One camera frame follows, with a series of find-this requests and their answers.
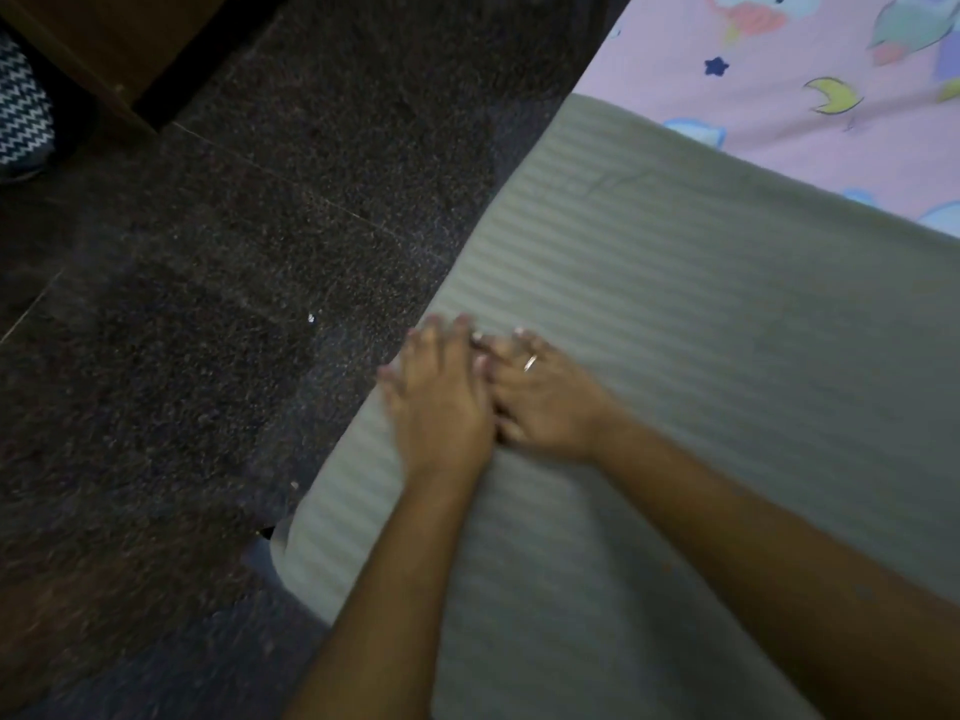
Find person's right hand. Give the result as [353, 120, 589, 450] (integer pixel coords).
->
[472, 329, 625, 467]

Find person's left hand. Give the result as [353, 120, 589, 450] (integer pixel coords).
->
[377, 314, 498, 484]

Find person's left forearm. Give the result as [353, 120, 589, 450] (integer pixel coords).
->
[281, 468, 489, 720]

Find pink cartoon print bed sheet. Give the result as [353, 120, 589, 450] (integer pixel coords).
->
[571, 0, 960, 239]

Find grey-green striped bed sheet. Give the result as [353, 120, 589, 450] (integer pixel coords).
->
[270, 93, 960, 720]

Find brown wooden furniture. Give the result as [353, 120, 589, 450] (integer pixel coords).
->
[0, 0, 230, 132]

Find black white zigzag cloth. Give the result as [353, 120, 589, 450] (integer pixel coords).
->
[0, 29, 57, 184]

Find person's right forearm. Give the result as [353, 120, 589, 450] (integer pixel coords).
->
[596, 419, 960, 720]

